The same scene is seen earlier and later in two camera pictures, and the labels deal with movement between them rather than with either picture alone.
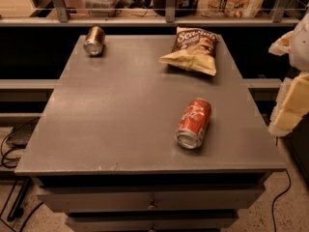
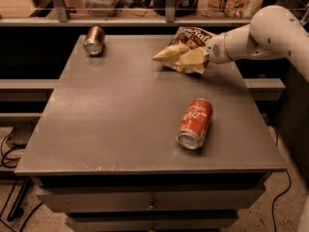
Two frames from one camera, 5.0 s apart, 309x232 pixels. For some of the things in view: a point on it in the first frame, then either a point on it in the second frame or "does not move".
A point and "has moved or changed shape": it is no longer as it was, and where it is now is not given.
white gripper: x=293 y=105 to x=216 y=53
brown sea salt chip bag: x=194 y=49 has moved or changed shape
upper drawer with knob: x=127 y=199 does not move
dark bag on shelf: x=186 y=0 does not move
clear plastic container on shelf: x=102 y=1 does not move
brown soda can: x=94 y=41 does not move
